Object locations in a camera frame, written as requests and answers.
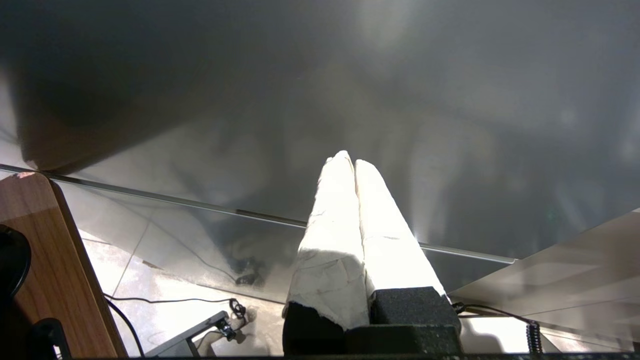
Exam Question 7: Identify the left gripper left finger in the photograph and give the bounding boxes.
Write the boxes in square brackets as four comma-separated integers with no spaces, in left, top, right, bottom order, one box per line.
[282,150,371,357]

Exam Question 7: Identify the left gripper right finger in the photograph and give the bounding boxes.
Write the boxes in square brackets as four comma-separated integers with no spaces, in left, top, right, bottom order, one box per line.
[355,159,462,329]

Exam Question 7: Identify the grey metal stand leg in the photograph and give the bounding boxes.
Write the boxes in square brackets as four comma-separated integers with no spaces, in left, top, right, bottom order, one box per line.
[145,310,239,358]

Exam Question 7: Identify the stainless steel appliance door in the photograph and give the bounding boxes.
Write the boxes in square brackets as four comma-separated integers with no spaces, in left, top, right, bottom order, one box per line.
[0,0,640,306]

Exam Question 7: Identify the beige cabinet panel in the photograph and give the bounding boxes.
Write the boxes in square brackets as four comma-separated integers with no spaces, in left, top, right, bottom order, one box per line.
[449,210,640,351]

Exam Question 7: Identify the wooden table top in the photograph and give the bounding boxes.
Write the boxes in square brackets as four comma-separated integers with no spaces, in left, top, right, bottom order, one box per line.
[0,172,129,359]

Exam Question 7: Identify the small black clamp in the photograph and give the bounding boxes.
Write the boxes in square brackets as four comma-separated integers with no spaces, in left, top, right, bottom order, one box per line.
[30,318,72,360]

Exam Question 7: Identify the black round object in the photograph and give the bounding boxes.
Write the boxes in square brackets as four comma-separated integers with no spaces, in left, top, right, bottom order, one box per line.
[0,225,32,301]

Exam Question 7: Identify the black coiled cable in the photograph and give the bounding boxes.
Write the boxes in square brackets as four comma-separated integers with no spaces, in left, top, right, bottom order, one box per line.
[452,302,546,356]

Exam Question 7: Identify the thin black floor cable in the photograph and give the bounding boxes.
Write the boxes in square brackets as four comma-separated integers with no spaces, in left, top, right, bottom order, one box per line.
[103,294,247,319]

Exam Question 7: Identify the thick black floor cable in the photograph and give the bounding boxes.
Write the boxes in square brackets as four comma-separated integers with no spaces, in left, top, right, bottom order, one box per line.
[106,298,146,358]

